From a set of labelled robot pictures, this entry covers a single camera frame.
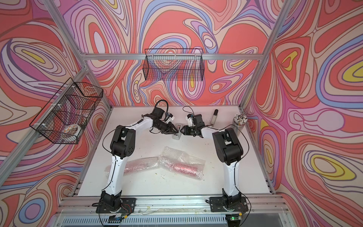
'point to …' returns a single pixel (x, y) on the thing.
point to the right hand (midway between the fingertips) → (183, 133)
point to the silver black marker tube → (214, 117)
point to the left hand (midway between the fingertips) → (178, 132)
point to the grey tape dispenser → (177, 135)
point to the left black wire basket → (62, 120)
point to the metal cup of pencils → (239, 120)
